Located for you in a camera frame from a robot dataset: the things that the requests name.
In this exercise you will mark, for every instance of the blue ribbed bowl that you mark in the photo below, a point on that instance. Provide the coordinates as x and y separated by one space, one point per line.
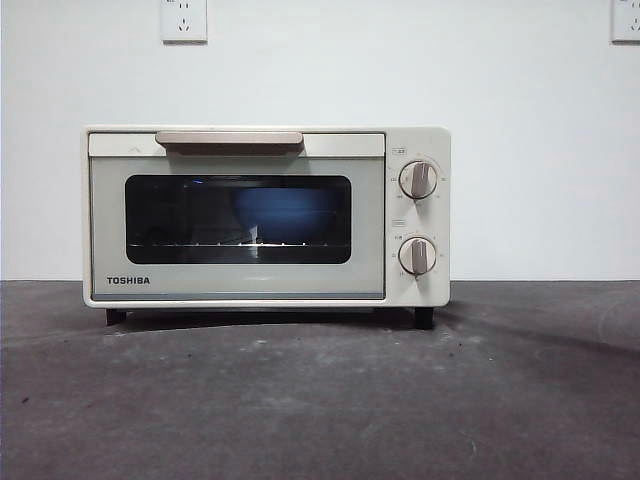
285 212

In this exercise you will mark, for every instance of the beige oven dial knob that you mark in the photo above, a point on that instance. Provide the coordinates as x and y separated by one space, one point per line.
418 255
420 179

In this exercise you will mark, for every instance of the white Toshiba toaster oven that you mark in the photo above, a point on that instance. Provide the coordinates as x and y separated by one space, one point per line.
430 140

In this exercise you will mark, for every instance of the white wall socket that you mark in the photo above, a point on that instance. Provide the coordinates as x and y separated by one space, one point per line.
184 22
627 22

